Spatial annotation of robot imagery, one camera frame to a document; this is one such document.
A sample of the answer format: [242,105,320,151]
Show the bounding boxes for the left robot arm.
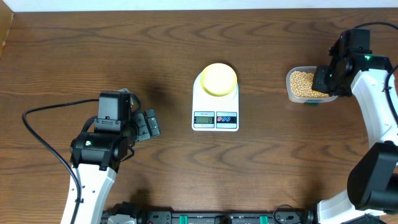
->
[62,89,160,223]

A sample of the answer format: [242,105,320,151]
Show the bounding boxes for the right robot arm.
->
[312,27,397,223]

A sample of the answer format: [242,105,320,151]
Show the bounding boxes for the white digital kitchen scale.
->
[192,72,239,132]

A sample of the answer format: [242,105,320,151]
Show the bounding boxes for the clear plastic container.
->
[286,66,337,103]

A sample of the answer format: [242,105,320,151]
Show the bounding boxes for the soybeans in container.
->
[290,71,329,98]

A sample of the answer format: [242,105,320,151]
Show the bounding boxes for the yellow bowl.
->
[200,63,238,96]

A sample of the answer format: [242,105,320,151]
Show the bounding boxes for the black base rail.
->
[102,202,315,224]

